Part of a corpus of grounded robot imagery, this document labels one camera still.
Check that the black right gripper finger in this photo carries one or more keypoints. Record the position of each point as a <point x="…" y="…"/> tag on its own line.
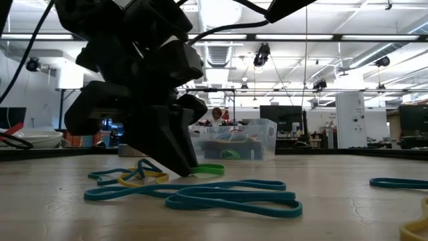
<point x="291" y="10"/>
<point x="275" y="6"/>

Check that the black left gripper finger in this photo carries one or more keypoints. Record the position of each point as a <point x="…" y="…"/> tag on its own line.
<point x="154" y="134"/>
<point x="185" y="134"/>

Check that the teal rubber band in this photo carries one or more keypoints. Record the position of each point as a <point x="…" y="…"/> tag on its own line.
<point x="394" y="183"/>
<point x="296" y="209"/>
<point x="110" y="193"/>
<point x="143" y="170"/>

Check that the yellow rubber band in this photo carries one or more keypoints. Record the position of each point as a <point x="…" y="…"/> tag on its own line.
<point x="133" y="169"/>
<point x="160" y="177"/>
<point x="411" y="231"/>

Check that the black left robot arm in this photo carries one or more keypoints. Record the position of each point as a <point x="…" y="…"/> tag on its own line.
<point x="100" y="16"/>

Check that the clear plastic bin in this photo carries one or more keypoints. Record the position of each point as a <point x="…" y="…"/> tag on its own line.
<point x="267" y="140"/>

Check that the person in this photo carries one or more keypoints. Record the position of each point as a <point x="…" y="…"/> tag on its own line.
<point x="217" y="114"/>

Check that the black overhead light bar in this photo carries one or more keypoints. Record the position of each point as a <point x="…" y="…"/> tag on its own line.
<point x="337" y="37"/>

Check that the orange cardboard boxes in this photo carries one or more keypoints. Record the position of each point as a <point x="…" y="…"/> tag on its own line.
<point x="87" y="140"/>

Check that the black computer monitor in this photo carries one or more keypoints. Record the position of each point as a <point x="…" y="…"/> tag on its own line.
<point x="11" y="117"/>
<point x="281" y="115"/>

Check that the white bowl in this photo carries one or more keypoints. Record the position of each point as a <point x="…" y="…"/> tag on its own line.
<point x="40" y="139"/>

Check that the white column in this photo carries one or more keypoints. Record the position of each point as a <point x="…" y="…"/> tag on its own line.
<point x="350" y="120"/>

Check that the black cabinet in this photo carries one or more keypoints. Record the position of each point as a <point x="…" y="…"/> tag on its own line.
<point x="414" y="124"/>

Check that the black metal stand frame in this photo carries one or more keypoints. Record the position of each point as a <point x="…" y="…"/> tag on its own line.
<point x="220" y="90"/>

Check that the silver ventilation duct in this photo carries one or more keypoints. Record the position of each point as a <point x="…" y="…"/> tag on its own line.
<point x="217" y="55"/>

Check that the black aluminium table frame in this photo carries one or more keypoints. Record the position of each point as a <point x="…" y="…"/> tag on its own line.
<point x="67" y="154"/>

